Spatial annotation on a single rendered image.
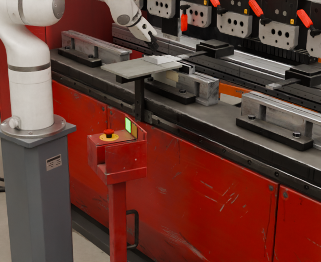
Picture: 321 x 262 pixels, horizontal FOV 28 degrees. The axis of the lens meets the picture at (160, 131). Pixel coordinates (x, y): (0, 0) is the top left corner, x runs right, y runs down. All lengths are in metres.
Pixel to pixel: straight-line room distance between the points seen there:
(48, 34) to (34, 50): 1.46
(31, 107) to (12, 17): 0.25
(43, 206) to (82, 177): 1.20
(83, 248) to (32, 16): 1.68
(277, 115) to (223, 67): 0.59
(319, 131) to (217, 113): 0.44
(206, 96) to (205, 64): 0.39
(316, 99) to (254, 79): 0.31
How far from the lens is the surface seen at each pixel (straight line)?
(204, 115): 2.39
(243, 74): 2.68
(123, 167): 2.33
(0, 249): 3.29
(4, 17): 1.84
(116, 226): 2.52
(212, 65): 2.80
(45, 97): 1.88
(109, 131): 2.41
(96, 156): 2.38
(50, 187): 1.95
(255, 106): 2.30
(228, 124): 2.31
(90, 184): 3.10
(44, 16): 1.78
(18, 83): 1.86
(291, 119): 2.20
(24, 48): 1.83
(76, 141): 3.11
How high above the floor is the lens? 1.70
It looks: 22 degrees down
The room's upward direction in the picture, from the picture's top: straight up
